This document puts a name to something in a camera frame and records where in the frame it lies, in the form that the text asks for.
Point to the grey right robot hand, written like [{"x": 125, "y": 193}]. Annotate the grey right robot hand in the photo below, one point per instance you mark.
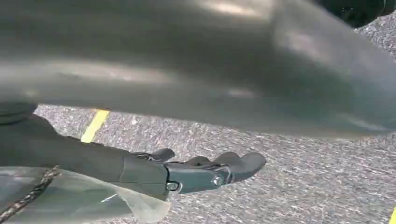
[{"x": 92, "y": 160}]

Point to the yellow floor tape strip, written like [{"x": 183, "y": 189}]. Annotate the yellow floor tape strip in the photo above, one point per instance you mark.
[
  {"x": 393, "y": 218},
  {"x": 94, "y": 126}
]

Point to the clear plastic sheet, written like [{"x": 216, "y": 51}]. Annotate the clear plastic sheet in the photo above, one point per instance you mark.
[{"x": 80, "y": 201}]

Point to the grey steel bench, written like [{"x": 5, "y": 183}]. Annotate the grey steel bench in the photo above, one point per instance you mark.
[{"x": 185, "y": 61}]

